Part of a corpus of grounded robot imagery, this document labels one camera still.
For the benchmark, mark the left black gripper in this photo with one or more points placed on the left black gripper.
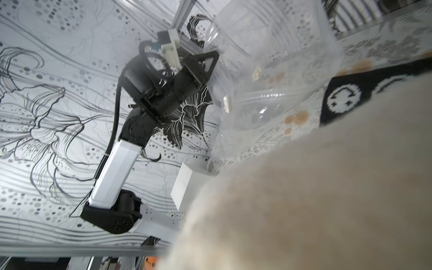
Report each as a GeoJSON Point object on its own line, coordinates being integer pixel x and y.
{"type": "Point", "coordinates": [157, 90]}

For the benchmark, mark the clear plastic vacuum bag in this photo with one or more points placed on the clear plastic vacuum bag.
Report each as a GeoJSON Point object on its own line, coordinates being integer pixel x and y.
{"type": "Point", "coordinates": [273, 55]}

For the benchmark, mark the beige fluffy cloth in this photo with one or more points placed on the beige fluffy cloth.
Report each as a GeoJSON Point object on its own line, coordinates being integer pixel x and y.
{"type": "Point", "coordinates": [353, 195]}

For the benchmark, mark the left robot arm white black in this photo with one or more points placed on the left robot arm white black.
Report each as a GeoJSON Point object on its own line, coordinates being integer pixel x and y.
{"type": "Point", "coordinates": [109, 206]}

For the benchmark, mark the white box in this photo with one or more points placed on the white box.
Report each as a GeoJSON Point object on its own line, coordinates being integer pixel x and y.
{"type": "Point", "coordinates": [190, 179]}

